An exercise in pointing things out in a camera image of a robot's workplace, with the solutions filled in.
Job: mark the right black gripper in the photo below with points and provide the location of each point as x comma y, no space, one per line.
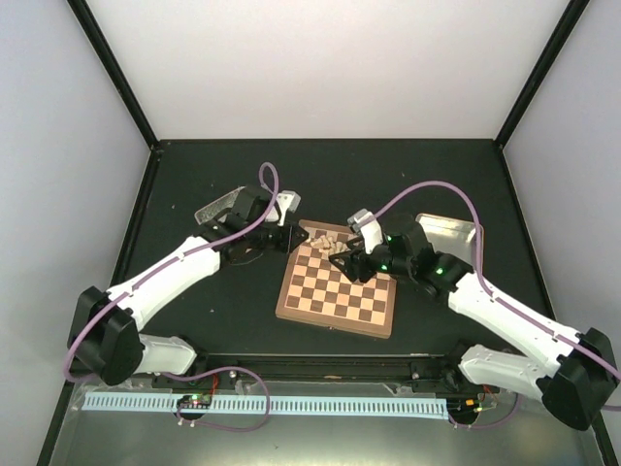
355,261

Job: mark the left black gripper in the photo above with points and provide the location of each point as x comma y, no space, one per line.
289,243

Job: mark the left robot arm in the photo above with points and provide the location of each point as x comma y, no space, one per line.
107,331

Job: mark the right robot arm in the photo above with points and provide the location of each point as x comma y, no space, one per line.
572,373

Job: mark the pile of light chess pieces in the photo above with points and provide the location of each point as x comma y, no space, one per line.
328,245

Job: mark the wooden chess board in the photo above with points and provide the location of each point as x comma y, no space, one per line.
314,292

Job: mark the small circuit board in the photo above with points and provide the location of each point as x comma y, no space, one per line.
194,401

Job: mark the pink embossed tin box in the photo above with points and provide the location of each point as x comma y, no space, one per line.
221,208

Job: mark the yellow tin box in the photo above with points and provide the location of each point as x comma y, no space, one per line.
450,235

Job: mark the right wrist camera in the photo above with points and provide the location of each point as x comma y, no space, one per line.
365,224

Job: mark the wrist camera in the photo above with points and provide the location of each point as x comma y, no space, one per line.
365,224
287,202

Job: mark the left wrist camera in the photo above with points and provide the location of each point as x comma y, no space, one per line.
287,202

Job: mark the light blue slotted cable duct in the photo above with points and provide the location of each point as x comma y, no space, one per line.
274,405

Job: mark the black frame post left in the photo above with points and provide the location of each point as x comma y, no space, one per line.
98,41

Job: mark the black frame post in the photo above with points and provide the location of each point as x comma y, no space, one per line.
98,41
552,49

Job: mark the black frame post right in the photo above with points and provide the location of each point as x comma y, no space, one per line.
552,49

